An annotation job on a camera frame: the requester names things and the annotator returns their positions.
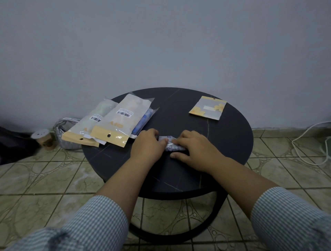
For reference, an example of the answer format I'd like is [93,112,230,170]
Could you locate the person's left hand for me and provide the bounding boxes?
[130,128,169,166]

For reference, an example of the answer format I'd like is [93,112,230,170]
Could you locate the person's right hand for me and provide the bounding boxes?
[170,130,225,174]

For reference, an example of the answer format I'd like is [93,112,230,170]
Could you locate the blue flower shower cap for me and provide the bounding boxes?
[131,108,153,136]

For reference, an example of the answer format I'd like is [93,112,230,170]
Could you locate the yellow-edged packet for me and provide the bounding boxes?
[90,93,155,148]

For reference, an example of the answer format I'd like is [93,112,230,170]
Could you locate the stack of yellow small pouches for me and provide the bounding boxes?
[189,96,227,121]

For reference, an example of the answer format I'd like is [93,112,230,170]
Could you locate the cream packet with barcode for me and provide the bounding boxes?
[61,99,118,148]

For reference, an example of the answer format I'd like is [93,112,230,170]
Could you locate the person's left forearm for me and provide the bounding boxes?
[5,156,156,251]

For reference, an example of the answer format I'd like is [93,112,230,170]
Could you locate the person's right forearm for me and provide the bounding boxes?
[209,156,331,251]

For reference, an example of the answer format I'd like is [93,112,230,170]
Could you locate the black round side table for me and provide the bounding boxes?
[81,87,254,245]

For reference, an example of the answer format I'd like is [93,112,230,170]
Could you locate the silver quilted handbag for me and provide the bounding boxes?
[53,118,83,150]

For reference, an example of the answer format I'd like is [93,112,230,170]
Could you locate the ribbon spool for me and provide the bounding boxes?
[31,129,56,150]

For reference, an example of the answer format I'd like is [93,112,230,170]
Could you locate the pale green appliance base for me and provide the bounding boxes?
[322,137,331,157]

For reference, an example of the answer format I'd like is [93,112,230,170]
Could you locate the black bag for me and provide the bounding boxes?
[0,126,41,166]

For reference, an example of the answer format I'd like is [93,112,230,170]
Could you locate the white cable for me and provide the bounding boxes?
[291,121,331,166]

